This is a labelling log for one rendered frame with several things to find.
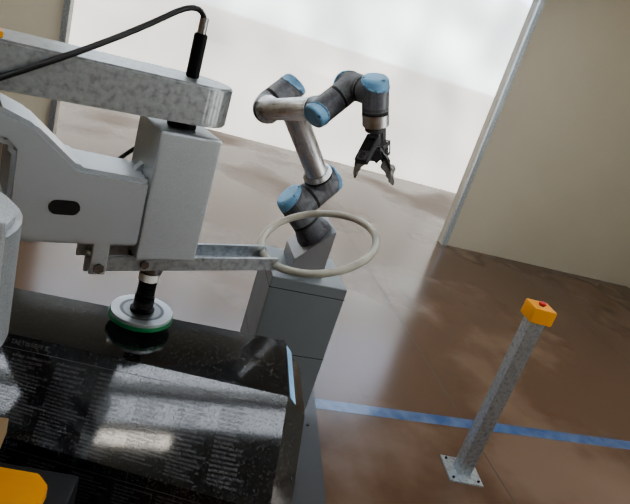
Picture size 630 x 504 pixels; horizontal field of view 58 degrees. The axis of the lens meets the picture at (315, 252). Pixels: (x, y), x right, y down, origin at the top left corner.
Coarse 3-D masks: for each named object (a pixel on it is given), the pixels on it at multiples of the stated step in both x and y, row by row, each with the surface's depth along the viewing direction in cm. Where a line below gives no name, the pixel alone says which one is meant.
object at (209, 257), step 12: (84, 252) 185; (120, 252) 192; (204, 252) 209; (216, 252) 212; (228, 252) 214; (240, 252) 217; (252, 252) 220; (84, 264) 175; (108, 264) 179; (120, 264) 181; (132, 264) 184; (144, 264) 185; (156, 264) 188; (168, 264) 191; (180, 264) 193; (192, 264) 195; (204, 264) 198; (216, 264) 201; (228, 264) 203; (240, 264) 206; (252, 264) 209; (264, 264) 212
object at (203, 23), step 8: (200, 16) 166; (200, 24) 167; (200, 32) 167; (200, 40) 167; (192, 48) 169; (200, 48) 168; (192, 56) 169; (200, 56) 169; (192, 64) 170; (200, 64) 171; (192, 72) 170
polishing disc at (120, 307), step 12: (120, 300) 201; (132, 300) 204; (156, 300) 209; (120, 312) 194; (132, 312) 196; (156, 312) 201; (168, 312) 203; (132, 324) 190; (144, 324) 192; (156, 324) 194
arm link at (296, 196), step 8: (296, 184) 286; (288, 192) 285; (296, 192) 280; (304, 192) 283; (312, 192) 284; (280, 200) 284; (288, 200) 279; (296, 200) 280; (304, 200) 282; (312, 200) 284; (280, 208) 284; (288, 208) 281; (296, 208) 281; (304, 208) 283; (312, 208) 285; (296, 224) 286; (304, 224) 285
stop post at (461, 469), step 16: (528, 304) 286; (528, 320) 286; (544, 320) 282; (528, 336) 287; (512, 352) 293; (528, 352) 291; (512, 368) 294; (496, 384) 301; (512, 384) 297; (496, 400) 300; (480, 416) 308; (496, 416) 304; (480, 432) 308; (464, 448) 316; (480, 448) 312; (448, 464) 323; (464, 464) 315; (464, 480) 314; (480, 480) 318
